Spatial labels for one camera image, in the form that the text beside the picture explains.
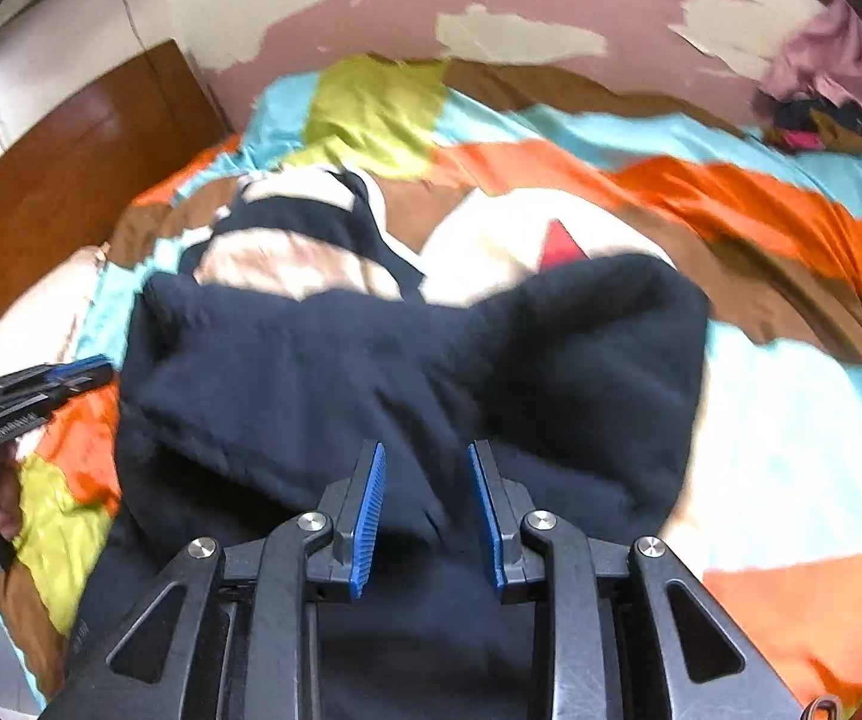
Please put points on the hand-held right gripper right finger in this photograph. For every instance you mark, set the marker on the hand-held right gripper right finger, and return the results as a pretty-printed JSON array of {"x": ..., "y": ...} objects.
[{"x": 487, "y": 521}]

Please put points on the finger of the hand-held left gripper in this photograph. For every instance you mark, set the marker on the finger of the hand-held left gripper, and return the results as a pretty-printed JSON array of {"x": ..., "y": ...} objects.
[
  {"x": 78, "y": 370},
  {"x": 74, "y": 392}
]

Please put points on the pink floral pillow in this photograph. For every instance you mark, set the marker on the pink floral pillow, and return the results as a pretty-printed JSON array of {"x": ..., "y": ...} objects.
[{"x": 41, "y": 300}]

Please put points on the pink curtain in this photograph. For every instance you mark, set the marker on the pink curtain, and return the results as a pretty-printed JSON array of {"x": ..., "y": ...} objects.
[{"x": 828, "y": 45}]

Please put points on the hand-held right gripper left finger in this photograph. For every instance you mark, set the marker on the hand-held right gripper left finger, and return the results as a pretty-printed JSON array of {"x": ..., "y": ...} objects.
[{"x": 367, "y": 521}]

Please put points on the colourful striped blanket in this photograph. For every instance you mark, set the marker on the colourful striped blanket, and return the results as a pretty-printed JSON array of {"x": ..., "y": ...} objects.
[{"x": 775, "y": 390}]

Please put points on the brown wooden headboard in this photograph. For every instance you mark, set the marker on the brown wooden headboard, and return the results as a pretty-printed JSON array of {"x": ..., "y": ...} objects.
[{"x": 71, "y": 150}]

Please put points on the dark navy padded jacket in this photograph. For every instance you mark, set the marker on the dark navy padded jacket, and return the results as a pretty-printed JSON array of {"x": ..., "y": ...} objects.
[{"x": 401, "y": 360}]

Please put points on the pile of dark clothes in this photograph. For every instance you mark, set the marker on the pile of dark clothes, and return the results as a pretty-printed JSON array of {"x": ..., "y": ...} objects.
[{"x": 835, "y": 127}]

